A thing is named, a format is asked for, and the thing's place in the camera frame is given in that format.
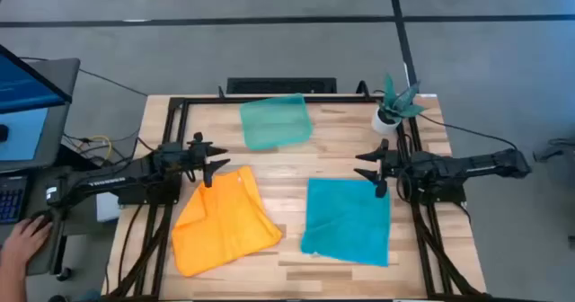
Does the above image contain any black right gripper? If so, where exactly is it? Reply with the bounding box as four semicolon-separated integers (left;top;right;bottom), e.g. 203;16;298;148
352;149;421;200

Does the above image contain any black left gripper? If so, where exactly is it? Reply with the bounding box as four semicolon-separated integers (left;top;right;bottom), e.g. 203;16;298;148
152;139;232;190

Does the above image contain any teal microfiber towel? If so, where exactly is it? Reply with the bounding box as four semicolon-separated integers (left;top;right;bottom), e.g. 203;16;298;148
299;177;392;268

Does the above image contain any orange microfiber towel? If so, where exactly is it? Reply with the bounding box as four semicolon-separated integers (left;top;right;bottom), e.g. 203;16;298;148
171;164;284;279

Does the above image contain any person's forearm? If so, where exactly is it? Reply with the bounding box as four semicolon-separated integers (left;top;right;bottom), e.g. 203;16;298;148
0;259;29;302

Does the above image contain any translucent teal plastic basket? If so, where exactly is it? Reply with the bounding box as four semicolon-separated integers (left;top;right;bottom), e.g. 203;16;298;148
238;93;314;152

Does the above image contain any green plant in white pot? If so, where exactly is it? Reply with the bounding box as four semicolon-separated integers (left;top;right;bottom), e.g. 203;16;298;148
370;73;427;136

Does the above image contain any white box under table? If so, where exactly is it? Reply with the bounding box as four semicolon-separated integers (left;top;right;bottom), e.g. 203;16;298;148
95;191;121;223

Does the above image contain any grey framed display screen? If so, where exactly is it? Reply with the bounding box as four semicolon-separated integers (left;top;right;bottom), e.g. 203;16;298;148
0;58;81;173

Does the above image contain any black chair base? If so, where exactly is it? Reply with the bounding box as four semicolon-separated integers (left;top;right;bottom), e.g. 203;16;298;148
532;136;575;164

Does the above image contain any grey computer desk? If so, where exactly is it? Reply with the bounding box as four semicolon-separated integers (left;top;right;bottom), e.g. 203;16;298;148
0;164;75;280

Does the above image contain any black edged computer monitor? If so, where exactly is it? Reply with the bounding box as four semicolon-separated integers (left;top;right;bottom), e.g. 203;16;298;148
0;43;74;115

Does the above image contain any black computer keyboard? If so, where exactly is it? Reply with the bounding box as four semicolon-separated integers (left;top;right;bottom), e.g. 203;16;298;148
0;174;29;226

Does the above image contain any person's hand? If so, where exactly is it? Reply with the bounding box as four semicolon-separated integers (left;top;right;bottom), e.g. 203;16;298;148
0;215;54;270

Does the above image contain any black metal table frame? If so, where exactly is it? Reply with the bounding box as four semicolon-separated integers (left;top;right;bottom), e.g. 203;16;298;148
101;93;495;302

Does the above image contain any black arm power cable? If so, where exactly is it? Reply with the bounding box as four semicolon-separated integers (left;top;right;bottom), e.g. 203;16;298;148
417;112;518;151

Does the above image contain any yellow cable by desk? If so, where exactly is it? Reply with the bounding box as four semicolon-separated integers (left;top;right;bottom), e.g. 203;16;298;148
76;134;112;162

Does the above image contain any thin black floor cable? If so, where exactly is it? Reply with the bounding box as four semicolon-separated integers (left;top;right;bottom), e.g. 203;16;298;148
20;57;149;98

